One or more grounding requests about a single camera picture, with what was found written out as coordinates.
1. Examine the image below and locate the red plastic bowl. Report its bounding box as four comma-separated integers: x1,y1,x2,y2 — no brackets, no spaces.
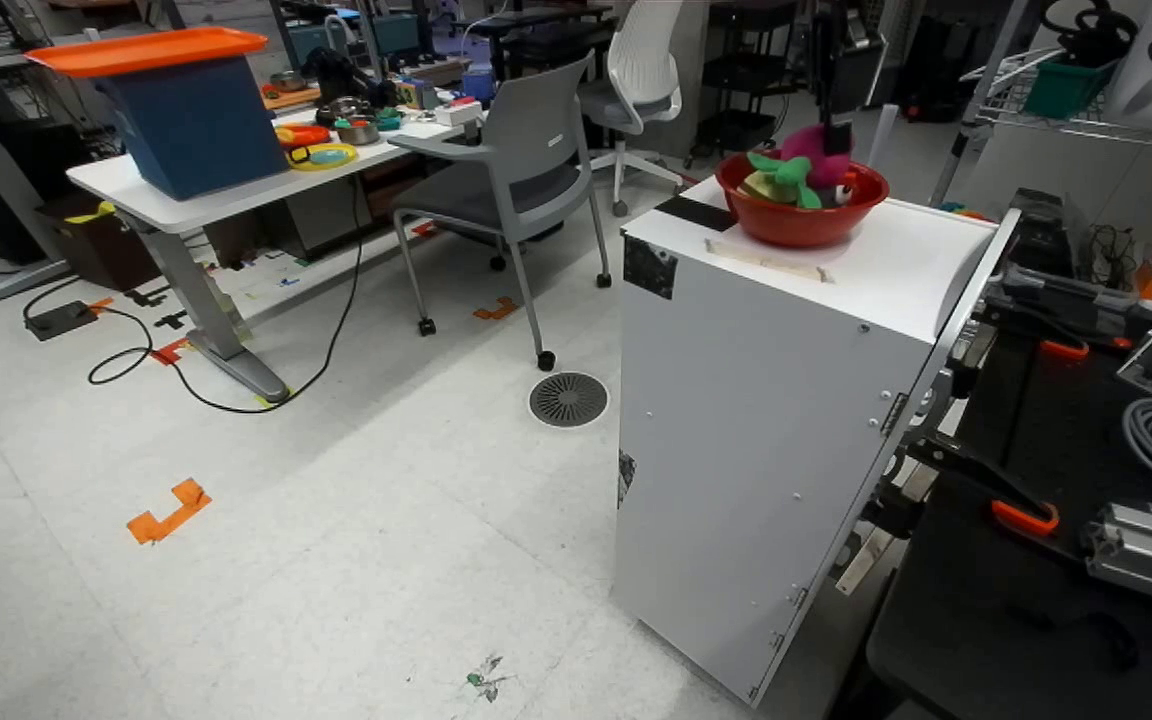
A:
710,143,897,251

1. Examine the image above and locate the black pegboard table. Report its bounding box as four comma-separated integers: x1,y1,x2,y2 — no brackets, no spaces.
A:
860,264,1152,720

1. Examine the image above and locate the orange bracket-shaped floor tape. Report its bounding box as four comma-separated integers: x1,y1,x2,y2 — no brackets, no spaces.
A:
122,477,215,551

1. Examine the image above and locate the aluminium extrusion bar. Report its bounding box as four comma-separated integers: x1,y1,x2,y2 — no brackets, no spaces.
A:
1080,496,1152,619

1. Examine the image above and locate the purple fluffy ball toy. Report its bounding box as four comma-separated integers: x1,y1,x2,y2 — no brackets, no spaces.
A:
774,124,862,194

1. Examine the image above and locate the black clamp orange handle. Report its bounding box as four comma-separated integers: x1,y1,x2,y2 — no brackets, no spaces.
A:
984,261,1096,372
903,433,1066,544

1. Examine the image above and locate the white office chair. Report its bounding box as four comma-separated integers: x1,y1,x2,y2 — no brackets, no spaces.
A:
579,0,690,217

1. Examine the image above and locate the green plush toy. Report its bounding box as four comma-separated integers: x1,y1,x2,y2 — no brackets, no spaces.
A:
741,148,833,217

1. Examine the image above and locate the white desk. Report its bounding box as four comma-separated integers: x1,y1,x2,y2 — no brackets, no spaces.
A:
63,111,486,410

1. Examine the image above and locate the black office chair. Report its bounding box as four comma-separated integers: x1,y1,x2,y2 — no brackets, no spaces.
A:
463,5,619,83

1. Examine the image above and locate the grey office chair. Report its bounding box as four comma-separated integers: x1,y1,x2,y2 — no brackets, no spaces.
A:
390,54,617,375

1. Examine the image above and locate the black card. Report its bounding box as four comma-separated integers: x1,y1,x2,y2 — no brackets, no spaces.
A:
653,194,741,237

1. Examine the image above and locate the green bin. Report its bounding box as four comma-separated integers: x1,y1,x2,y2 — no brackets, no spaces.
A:
1019,54,1120,124

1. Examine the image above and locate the small orange floor tape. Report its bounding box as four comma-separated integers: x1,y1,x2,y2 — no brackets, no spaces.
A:
468,293,522,323

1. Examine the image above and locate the black power brick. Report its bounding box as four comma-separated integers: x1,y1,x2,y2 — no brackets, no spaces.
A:
22,296,103,346

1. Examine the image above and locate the black floor cable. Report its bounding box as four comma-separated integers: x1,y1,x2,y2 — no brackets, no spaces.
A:
85,198,369,419

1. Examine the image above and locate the white toy kitchen cabinet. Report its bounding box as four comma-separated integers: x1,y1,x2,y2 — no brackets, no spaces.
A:
607,173,1023,714

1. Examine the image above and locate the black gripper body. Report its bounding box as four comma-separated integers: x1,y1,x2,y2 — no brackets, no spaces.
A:
808,0,897,124

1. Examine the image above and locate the orange bin lid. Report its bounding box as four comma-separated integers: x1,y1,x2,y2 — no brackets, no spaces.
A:
22,20,273,83

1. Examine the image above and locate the round floor drain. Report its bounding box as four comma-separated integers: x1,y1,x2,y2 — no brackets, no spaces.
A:
522,367,611,433

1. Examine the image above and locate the blue storage bin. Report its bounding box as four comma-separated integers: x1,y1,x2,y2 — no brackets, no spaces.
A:
92,54,297,205

